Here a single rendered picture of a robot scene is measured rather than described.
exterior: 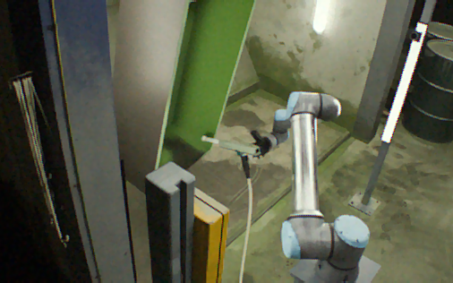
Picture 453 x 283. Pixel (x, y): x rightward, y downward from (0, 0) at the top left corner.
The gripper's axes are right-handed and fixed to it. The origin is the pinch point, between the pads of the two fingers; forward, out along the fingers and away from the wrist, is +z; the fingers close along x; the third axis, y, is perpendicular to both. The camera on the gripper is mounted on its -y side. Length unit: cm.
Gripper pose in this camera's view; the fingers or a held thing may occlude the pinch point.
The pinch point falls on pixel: (241, 152)
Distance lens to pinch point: 230.0
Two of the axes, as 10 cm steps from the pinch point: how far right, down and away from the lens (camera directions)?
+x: -6.6, -1.4, 7.4
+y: 1.8, 9.2, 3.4
